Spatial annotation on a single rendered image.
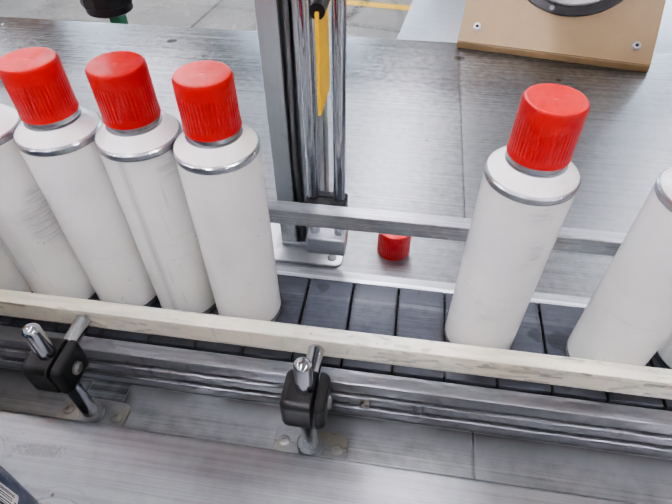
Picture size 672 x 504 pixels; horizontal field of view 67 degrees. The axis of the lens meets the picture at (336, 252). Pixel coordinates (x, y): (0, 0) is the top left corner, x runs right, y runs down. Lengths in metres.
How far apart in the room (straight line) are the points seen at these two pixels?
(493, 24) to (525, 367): 0.69
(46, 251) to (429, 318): 0.29
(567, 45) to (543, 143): 0.69
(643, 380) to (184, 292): 0.33
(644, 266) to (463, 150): 0.39
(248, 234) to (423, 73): 0.58
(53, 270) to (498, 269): 0.32
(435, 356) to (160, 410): 0.23
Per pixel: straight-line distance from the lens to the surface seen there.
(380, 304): 0.43
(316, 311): 0.42
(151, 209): 0.35
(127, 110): 0.32
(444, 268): 0.53
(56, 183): 0.37
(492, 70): 0.90
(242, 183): 0.31
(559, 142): 0.28
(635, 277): 0.35
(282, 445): 0.42
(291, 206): 0.39
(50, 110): 0.35
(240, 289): 0.37
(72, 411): 0.48
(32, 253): 0.43
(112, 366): 0.46
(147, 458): 0.38
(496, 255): 0.32
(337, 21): 0.35
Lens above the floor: 1.22
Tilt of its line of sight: 46 degrees down
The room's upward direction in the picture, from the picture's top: 1 degrees counter-clockwise
